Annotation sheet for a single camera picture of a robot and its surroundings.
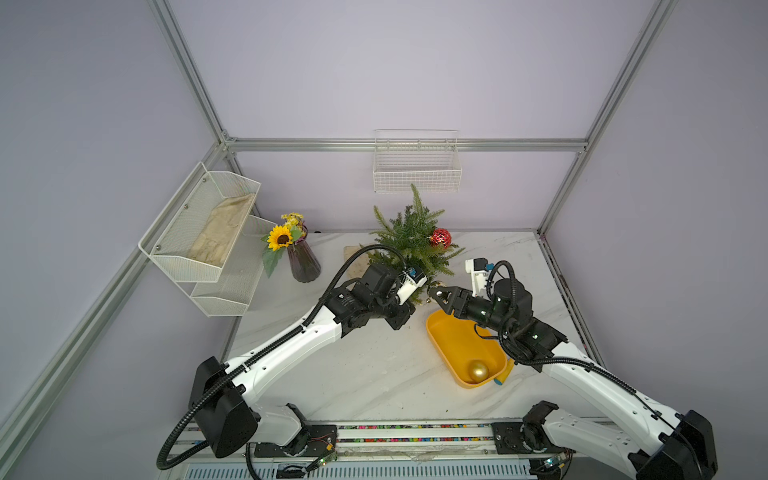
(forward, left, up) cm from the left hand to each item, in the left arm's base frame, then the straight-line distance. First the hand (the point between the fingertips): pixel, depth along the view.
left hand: (407, 309), depth 76 cm
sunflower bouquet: (+21, +37, +5) cm, 43 cm away
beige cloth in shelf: (+16, +51, +10) cm, 55 cm away
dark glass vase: (+23, +34, -11) cm, 43 cm away
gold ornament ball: (-11, -20, -16) cm, 28 cm away
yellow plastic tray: (-6, -19, -19) cm, 28 cm away
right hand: (+1, -7, +4) cm, 8 cm away
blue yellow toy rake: (-12, -26, -18) cm, 34 cm away
